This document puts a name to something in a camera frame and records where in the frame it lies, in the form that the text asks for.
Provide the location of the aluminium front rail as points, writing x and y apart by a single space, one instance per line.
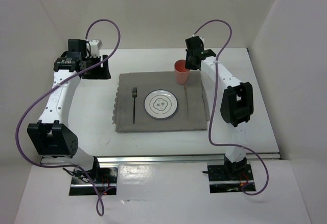
208 158

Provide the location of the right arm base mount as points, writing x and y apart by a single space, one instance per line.
222 182

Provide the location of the white patterned plate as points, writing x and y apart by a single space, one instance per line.
161 104

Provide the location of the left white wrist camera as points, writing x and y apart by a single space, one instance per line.
94 47

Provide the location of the dark metal fork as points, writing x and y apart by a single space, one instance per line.
134 95

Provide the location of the grey cloth placemat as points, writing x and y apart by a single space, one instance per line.
147 82

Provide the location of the red plastic cup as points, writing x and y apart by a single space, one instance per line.
180 71

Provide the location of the grey table knife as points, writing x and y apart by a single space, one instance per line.
186 100

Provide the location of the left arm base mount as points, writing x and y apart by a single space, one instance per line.
105 182

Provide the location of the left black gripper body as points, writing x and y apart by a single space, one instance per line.
93 74

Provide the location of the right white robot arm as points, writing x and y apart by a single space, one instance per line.
236 102

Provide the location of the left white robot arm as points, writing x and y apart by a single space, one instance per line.
51 135

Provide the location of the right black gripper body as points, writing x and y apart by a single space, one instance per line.
188 65

